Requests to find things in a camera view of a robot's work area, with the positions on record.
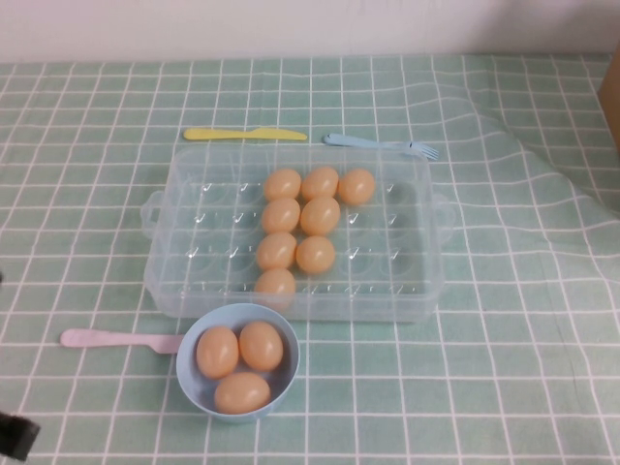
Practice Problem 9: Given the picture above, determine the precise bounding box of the pink plastic knife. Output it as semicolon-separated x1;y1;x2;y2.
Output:
59;328;185;355

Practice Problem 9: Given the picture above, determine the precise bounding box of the green checked tablecloth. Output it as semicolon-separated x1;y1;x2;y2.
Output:
0;53;620;465

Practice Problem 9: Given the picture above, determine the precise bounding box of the yellow plastic knife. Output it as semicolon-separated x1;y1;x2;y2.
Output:
182;127;308;142

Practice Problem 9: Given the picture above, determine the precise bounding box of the clear plastic egg box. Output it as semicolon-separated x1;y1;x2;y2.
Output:
140;144;457;324

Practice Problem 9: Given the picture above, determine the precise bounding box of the beige plastic egg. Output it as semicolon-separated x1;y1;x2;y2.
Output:
263;168;302;202
213;371;271;415
196;325;240;380
294;235;336;273
337;168;376;204
300;167;340;201
238;321;285;373
299;196;341;237
255;232;297;271
260;197;302;234
253;267;296;309

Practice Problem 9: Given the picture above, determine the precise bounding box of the light blue plastic fork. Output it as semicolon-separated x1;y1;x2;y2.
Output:
323;133;441;161

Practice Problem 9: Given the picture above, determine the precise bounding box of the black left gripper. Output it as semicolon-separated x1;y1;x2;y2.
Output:
0;411;42;462

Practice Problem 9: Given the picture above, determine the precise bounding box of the light blue plastic bowl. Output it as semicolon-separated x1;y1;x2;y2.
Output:
175;303;301;424

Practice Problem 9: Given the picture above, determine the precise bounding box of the brown cardboard box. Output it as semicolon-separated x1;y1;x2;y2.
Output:
599;61;620;156

